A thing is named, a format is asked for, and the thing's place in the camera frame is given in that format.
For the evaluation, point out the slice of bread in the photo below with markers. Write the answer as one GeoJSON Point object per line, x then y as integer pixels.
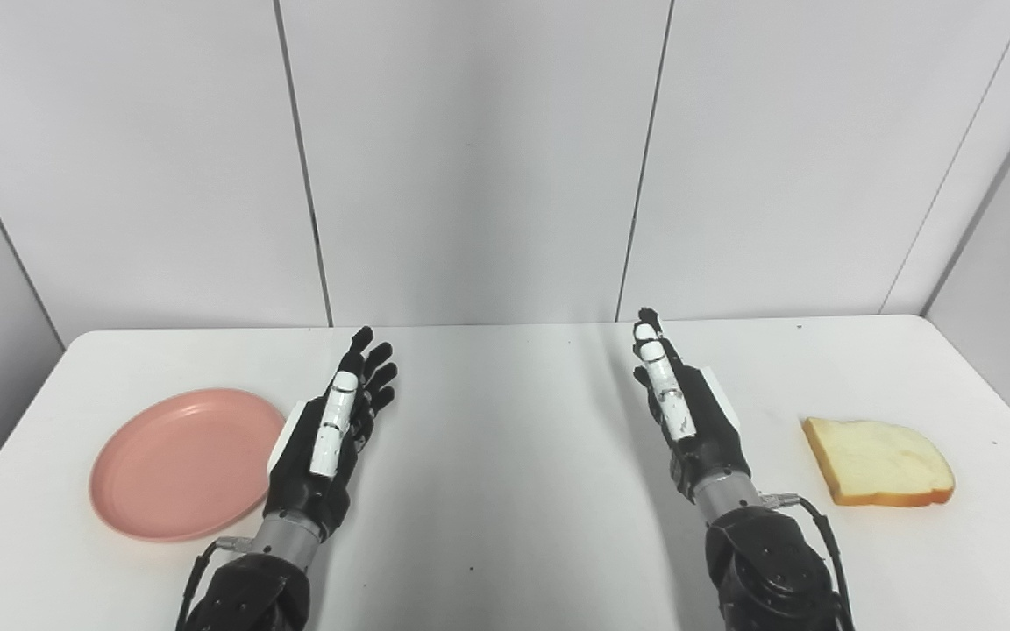
{"type": "Point", "coordinates": [878, 460]}

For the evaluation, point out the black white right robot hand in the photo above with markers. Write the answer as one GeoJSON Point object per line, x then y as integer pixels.
{"type": "Point", "coordinates": [711, 429]}

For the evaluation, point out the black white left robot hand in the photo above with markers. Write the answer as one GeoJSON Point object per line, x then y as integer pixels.
{"type": "Point", "coordinates": [303, 478]}

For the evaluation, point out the pink round plate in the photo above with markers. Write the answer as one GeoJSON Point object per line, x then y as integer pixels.
{"type": "Point", "coordinates": [185, 464]}

